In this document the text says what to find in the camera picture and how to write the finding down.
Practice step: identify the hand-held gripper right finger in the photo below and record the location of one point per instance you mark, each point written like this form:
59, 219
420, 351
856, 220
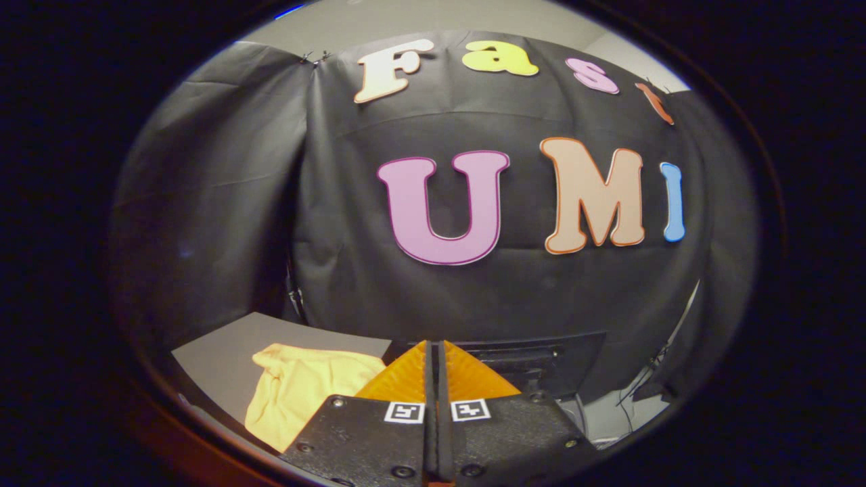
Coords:
514, 436

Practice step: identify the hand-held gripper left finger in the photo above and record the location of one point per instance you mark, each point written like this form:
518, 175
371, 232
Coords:
365, 439

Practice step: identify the orange cloth garment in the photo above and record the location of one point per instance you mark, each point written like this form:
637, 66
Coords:
304, 392

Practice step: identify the black backdrop cloth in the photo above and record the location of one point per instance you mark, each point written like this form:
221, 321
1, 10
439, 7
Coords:
473, 297

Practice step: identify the dark cabinet with cream door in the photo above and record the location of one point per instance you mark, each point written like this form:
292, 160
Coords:
223, 355

